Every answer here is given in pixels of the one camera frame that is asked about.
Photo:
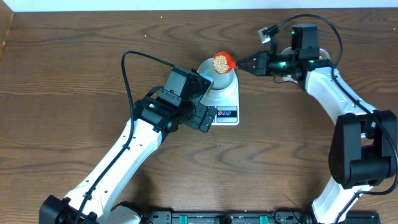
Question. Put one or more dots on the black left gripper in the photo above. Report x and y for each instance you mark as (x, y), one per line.
(199, 111)

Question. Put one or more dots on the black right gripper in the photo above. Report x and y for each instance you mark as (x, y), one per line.
(260, 65)

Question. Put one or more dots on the red measuring scoop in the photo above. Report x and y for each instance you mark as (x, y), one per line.
(223, 63)

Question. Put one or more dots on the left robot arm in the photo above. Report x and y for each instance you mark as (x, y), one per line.
(93, 200)

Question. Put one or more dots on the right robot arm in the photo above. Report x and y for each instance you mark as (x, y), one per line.
(363, 151)

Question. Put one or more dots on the white digital kitchen scale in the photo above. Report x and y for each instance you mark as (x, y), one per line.
(226, 101)

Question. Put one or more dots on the white bowl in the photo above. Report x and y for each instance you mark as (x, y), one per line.
(220, 81)

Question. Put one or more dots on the clear plastic soybean container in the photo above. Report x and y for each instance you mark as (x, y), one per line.
(310, 54)

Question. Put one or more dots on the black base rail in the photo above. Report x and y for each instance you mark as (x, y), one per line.
(224, 217)

